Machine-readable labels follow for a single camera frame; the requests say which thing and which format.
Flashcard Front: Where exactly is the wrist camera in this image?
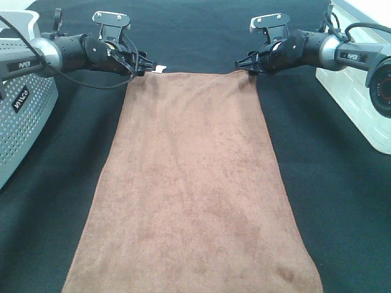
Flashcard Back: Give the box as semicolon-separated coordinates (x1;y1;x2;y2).
249;13;291;44
92;11;131;43

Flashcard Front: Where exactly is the white towel label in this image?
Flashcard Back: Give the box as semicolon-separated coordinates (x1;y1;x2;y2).
152;65;167;74

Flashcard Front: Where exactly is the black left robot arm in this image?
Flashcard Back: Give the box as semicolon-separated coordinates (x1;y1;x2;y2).
1;34;157;81

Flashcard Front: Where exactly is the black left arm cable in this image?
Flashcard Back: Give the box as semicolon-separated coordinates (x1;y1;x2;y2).
0;8;138;90

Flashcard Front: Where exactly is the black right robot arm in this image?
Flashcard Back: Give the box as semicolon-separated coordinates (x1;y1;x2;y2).
235;30;390;118

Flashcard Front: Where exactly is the grey perforated plastic basket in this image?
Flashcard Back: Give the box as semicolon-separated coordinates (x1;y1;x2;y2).
1;10;58;186

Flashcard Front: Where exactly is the brown towel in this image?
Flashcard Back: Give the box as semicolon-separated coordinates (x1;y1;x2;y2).
62;71;323;292

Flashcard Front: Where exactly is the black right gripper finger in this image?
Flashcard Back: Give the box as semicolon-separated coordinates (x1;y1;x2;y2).
248;70;258;76
235;53;260;70

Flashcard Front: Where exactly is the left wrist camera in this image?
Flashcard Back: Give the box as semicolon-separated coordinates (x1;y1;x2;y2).
92;11;131;43

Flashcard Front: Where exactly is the white box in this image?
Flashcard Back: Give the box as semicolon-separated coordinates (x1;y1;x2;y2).
315;1;390;155

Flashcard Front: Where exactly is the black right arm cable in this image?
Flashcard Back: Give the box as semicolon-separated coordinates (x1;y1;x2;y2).
319;2;391;42

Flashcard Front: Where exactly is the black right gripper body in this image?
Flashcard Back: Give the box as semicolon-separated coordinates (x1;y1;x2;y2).
253;30;305;74

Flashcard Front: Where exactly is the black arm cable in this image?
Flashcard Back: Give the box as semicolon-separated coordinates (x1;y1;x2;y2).
0;8;138;90
319;2;391;42

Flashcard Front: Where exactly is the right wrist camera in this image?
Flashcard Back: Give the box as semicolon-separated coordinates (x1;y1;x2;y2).
249;13;291;44

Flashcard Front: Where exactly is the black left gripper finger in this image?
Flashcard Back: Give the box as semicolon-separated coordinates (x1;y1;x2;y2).
133;68;145;76
137;54;157;71

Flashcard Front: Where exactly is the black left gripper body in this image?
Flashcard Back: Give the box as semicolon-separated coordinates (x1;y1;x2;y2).
84;36;144;75

